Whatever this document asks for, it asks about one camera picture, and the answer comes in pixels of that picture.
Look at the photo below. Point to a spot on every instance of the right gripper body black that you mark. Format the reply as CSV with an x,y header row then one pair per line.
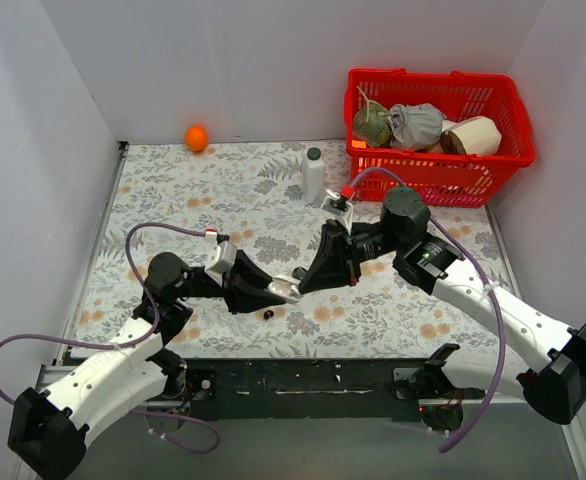
x,y
348,255

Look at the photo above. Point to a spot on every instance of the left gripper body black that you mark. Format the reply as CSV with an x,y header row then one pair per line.
x,y
230,282

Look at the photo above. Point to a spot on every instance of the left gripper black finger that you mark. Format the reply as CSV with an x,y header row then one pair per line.
x,y
249,272
241,297

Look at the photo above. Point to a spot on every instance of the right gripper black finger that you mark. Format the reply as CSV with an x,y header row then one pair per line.
x,y
332,251
318,281

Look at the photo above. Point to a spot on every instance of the white earbud charging case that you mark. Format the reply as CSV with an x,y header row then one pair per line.
x,y
285,287

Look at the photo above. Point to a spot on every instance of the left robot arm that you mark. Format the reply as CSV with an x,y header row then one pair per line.
x,y
51,429

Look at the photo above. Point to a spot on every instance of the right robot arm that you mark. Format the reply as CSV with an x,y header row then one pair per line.
x,y
540,359

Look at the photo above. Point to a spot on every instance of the black earbud charging case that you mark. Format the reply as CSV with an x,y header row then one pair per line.
x,y
299,273

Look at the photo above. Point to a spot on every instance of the white bottle black cap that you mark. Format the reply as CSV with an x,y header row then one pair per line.
x,y
313,172

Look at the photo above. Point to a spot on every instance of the green netted melon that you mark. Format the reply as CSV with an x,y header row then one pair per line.
x,y
370,123

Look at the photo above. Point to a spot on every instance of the grey crumpled cloth bag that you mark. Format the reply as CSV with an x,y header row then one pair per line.
x,y
415,127

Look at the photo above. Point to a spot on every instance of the orange fruit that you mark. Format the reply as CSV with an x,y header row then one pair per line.
x,y
196,138

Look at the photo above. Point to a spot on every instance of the red plastic shopping basket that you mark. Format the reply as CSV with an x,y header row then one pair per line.
x,y
442,180

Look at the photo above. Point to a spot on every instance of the beige paper roll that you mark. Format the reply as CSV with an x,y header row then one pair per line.
x,y
474,136

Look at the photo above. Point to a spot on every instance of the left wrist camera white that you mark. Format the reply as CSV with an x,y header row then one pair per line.
x,y
223,252

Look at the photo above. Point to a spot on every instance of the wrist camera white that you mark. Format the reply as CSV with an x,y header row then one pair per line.
x,y
223,252
339,204

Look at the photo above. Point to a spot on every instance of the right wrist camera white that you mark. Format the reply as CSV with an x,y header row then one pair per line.
x,y
339,204

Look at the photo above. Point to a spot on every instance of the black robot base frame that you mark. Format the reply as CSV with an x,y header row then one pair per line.
x,y
293,388

